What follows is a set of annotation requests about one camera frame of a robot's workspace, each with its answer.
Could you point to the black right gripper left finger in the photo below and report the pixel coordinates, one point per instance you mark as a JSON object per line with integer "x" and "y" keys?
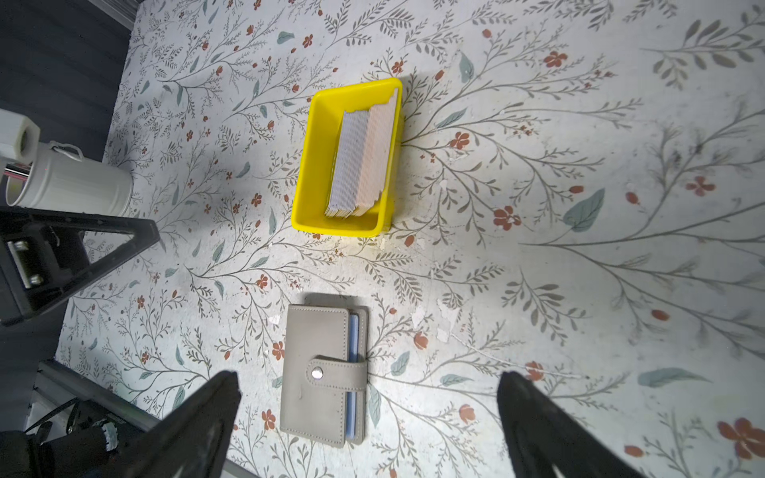
{"x": 192, "y": 441}

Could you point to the white pen cup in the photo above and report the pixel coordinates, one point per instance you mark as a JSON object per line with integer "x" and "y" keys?
{"x": 62, "y": 179}

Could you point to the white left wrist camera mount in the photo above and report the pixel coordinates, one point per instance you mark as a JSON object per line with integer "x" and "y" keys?
{"x": 19, "y": 138}

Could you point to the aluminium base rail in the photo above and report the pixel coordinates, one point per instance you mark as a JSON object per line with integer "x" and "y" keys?
{"x": 65, "y": 383}

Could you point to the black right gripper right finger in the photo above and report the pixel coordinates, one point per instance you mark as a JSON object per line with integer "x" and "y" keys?
{"x": 544, "y": 441}

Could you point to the yellow plastic tray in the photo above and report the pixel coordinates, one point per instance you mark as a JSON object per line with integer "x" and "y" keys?
{"x": 318, "y": 160}

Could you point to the aluminium frame post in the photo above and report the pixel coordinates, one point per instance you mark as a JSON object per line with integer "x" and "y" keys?
{"x": 122, "y": 11}

